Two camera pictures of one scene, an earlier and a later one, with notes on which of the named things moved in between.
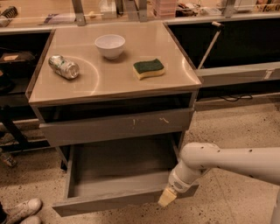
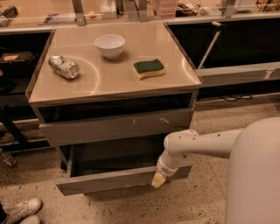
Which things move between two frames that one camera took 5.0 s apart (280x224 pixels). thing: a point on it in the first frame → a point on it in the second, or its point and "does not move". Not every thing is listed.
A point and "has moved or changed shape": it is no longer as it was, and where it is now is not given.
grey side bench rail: (235, 74) does not move
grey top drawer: (69, 132) does not move
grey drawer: (107, 176) has moved or changed shape
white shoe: (22, 210) does not move
